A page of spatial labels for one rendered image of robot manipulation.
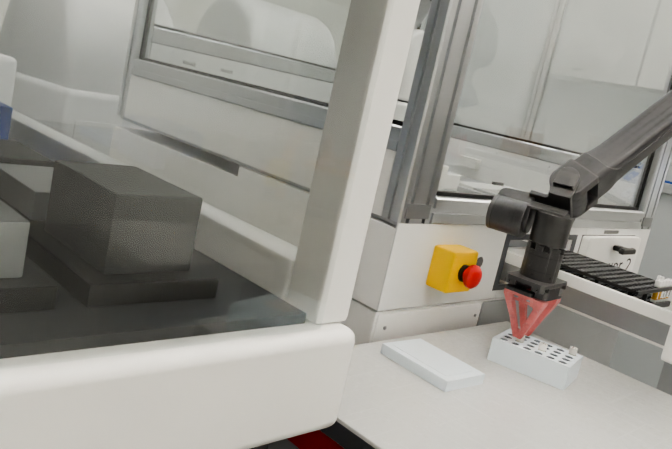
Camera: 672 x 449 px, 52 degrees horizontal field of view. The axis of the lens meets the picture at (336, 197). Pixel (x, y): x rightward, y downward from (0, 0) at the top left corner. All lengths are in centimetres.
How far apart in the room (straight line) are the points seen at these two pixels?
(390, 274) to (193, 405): 58
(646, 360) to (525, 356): 197
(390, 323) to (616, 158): 45
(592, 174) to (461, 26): 31
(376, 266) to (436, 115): 25
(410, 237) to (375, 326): 15
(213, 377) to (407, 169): 58
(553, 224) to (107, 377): 75
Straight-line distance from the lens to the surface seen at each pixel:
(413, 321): 120
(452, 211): 119
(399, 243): 109
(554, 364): 113
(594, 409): 111
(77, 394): 52
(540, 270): 112
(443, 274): 116
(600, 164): 117
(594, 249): 166
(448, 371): 102
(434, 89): 107
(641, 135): 123
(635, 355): 309
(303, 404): 67
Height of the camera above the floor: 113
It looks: 9 degrees down
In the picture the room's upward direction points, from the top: 13 degrees clockwise
